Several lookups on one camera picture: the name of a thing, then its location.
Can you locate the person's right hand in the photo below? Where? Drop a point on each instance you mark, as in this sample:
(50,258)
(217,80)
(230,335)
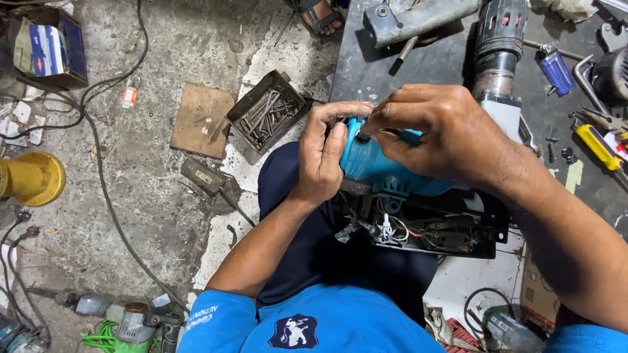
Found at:
(451,132)

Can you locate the person's left hand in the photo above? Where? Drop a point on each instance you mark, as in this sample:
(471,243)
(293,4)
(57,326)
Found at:
(319,162)

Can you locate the small black round cap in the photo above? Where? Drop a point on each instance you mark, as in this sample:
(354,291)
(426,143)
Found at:
(362,137)

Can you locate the teal and black power tool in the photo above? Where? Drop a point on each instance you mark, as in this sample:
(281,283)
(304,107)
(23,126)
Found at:
(373,166)

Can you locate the metal box of hex keys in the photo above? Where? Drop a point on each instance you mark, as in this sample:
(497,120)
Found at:
(267,112)

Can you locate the person's dark trousers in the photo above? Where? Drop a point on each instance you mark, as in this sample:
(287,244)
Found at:
(304,235)

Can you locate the grey rotary hammer drill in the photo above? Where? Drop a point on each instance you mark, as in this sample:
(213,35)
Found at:
(498,54)

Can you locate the black screw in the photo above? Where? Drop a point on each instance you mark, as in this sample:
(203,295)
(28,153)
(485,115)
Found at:
(552,152)

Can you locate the black rectangular part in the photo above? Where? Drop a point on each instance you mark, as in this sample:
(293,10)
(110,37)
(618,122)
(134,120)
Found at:
(203,176)

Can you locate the black nuts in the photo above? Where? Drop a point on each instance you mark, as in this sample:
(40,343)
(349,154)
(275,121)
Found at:
(570,156)

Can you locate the blue lighter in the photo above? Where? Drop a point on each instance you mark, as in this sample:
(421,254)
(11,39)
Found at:
(556,69)

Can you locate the brown cardboard piece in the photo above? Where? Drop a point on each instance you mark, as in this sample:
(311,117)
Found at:
(202,120)

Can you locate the large steel hex key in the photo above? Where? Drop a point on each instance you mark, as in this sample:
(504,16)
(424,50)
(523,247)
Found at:
(586,81)

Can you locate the steel pliers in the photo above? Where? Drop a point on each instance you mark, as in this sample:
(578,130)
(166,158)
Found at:
(598,118)

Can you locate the person's blue shirt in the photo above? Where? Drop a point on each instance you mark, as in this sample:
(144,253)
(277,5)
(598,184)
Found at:
(319,323)

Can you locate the white cloth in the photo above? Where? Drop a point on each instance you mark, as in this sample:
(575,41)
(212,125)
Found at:
(564,7)

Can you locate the black round motor part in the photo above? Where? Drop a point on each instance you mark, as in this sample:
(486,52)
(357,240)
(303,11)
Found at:
(613,76)

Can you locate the brown cardboard box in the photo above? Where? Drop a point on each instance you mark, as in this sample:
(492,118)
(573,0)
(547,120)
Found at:
(537,294)

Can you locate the small red white packet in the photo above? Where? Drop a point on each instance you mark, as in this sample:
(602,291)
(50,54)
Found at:
(129,97)

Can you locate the red plastic basket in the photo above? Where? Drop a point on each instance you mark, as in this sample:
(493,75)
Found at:
(461,338)

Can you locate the clear plastic bottle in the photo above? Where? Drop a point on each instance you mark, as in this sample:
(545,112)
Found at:
(510,331)

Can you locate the grey demolition hammer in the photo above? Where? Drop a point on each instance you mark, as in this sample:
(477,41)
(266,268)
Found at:
(132,321)

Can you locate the yellow tool housing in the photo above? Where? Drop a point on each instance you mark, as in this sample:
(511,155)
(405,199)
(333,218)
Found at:
(32,177)

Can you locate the cardboard box with packets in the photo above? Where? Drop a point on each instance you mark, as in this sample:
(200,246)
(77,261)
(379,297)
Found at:
(49,46)

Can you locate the black power plugs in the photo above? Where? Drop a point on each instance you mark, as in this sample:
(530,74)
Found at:
(27,223)

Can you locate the blue power tool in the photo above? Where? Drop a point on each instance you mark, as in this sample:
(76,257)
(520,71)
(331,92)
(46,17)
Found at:
(17,338)

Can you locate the grey metal bracket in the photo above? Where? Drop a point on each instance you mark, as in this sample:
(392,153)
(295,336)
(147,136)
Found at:
(417,19)

